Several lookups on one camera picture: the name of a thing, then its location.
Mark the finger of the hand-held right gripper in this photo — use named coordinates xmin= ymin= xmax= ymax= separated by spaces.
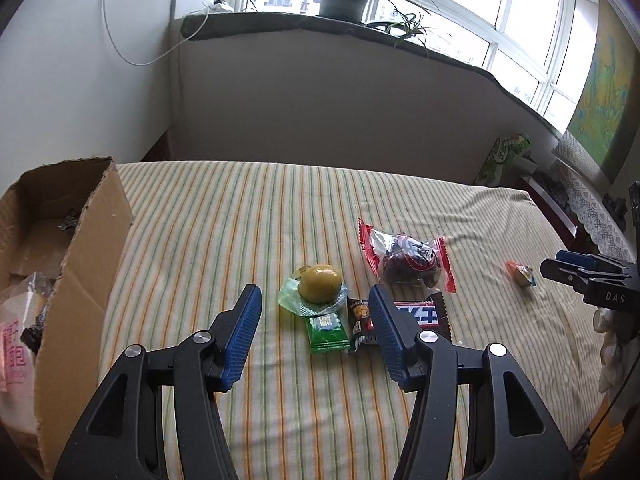
xmin=555 ymin=249 xmax=610 ymax=272
xmin=539 ymin=258 xmax=628 ymax=295

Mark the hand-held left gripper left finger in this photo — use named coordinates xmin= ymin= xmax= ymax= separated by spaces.
xmin=52 ymin=283 xmax=264 ymax=480

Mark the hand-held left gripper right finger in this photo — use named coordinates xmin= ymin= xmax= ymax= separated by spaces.
xmin=368 ymin=284 xmax=581 ymax=480

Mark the small brown snack packet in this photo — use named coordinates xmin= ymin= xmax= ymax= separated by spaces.
xmin=346 ymin=297 xmax=382 ymax=354

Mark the chocolate bar white lettering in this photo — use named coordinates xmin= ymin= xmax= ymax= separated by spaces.
xmin=365 ymin=292 xmax=454 ymax=347

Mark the small orange candy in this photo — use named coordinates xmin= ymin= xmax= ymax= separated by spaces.
xmin=504 ymin=259 xmax=539 ymax=289

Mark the small green snack packet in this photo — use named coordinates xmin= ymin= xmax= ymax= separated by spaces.
xmin=305 ymin=309 xmax=351 ymax=355

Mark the red clear dried fruit packet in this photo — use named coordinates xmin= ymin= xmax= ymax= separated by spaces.
xmin=357 ymin=217 xmax=457 ymax=294

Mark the yellow-green round snack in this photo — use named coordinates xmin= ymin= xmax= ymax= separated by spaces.
xmin=278 ymin=263 xmax=350 ymax=317

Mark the brown cardboard box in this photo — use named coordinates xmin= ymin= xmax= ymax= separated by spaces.
xmin=0 ymin=157 xmax=135 ymax=467

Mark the small black candy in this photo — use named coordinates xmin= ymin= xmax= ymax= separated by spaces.
xmin=19 ymin=304 xmax=52 ymax=357

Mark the sliced bread packet pink label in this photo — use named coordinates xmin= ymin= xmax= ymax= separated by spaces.
xmin=0 ymin=272 xmax=57 ymax=438

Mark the person's right hand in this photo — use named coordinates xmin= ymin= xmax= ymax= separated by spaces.
xmin=593 ymin=306 xmax=634 ymax=380

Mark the white lace tablecloth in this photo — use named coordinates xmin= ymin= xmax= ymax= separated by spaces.
xmin=552 ymin=157 xmax=639 ymax=262

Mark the dark teapot ornament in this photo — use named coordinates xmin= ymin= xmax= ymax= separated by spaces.
xmin=602 ymin=192 xmax=629 ymax=232

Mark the striped bed sheet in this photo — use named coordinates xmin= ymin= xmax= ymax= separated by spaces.
xmin=0 ymin=159 xmax=637 ymax=480

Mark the green paper bag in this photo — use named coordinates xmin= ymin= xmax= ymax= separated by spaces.
xmin=473 ymin=132 xmax=532 ymax=187

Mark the white framed window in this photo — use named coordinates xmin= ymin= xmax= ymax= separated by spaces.
xmin=210 ymin=0 xmax=602 ymax=132

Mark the small spider plant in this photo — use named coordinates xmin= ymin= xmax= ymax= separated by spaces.
xmin=379 ymin=6 xmax=437 ymax=57

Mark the landscape wall poster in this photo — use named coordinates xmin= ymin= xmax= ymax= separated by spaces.
xmin=552 ymin=0 xmax=640 ymax=184

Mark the white cable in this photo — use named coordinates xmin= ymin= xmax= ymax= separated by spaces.
xmin=99 ymin=0 xmax=212 ymax=67

